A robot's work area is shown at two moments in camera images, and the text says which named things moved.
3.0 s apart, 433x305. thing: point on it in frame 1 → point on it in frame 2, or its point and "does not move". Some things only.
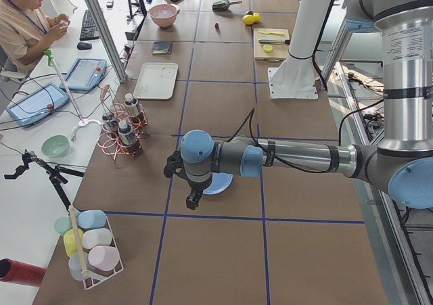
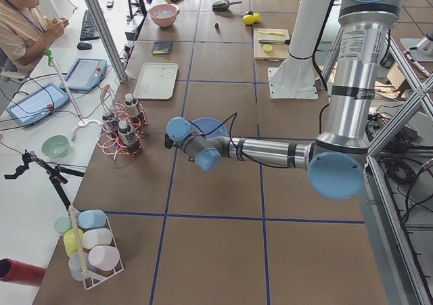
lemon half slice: (267, 48) does not move
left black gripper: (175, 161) → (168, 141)
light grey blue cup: (78, 263) does not move
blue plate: (219, 182) → (210, 127)
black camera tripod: (54, 174) does not move
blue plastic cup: (90, 219) does not move
